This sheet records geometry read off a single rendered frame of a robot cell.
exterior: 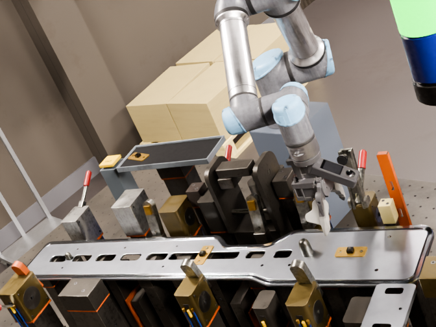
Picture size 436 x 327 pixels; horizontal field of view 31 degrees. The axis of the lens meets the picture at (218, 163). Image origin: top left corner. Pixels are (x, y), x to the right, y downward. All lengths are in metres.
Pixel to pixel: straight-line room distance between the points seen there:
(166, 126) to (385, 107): 1.40
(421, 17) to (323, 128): 1.74
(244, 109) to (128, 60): 3.82
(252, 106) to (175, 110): 3.06
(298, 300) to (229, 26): 0.75
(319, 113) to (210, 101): 2.24
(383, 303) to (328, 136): 0.90
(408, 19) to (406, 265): 1.15
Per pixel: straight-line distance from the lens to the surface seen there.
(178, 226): 2.47
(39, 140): 5.38
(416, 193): 2.79
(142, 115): 5.24
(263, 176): 2.27
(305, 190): 1.98
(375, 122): 4.79
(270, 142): 2.63
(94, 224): 2.80
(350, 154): 2.10
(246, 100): 2.00
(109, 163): 2.75
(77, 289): 2.43
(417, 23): 0.93
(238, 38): 2.12
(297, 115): 1.87
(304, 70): 2.51
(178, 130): 5.13
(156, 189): 3.47
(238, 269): 2.21
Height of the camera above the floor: 2.24
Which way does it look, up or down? 27 degrees down
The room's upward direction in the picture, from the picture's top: 24 degrees counter-clockwise
